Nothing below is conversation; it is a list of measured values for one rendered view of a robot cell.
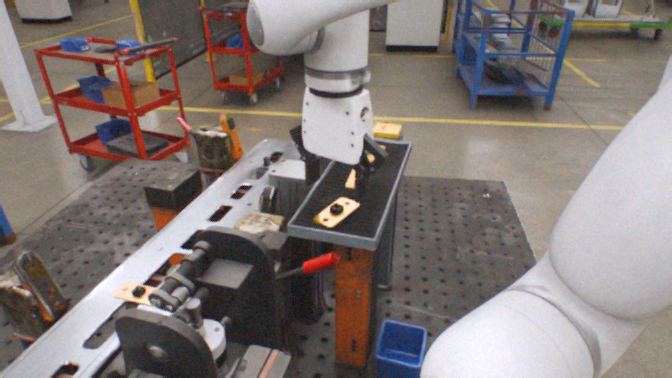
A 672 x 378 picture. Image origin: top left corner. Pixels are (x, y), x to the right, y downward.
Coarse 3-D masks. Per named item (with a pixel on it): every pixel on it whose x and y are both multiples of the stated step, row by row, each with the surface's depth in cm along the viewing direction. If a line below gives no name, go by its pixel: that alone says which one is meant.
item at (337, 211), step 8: (336, 200) 72; (344, 200) 72; (352, 200) 72; (328, 208) 70; (336, 208) 69; (344, 208) 70; (352, 208) 70; (320, 216) 68; (328, 216) 68; (336, 216) 68; (344, 216) 68; (320, 224) 67; (328, 224) 66
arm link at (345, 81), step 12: (312, 72) 56; (324, 72) 55; (336, 72) 54; (348, 72) 55; (360, 72) 57; (312, 84) 57; (324, 84) 56; (336, 84) 55; (348, 84) 56; (360, 84) 58
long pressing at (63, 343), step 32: (256, 160) 123; (224, 192) 107; (256, 192) 107; (192, 224) 95; (224, 224) 95; (160, 256) 86; (96, 288) 78; (64, 320) 72; (96, 320) 71; (32, 352) 66; (64, 352) 66; (96, 352) 66
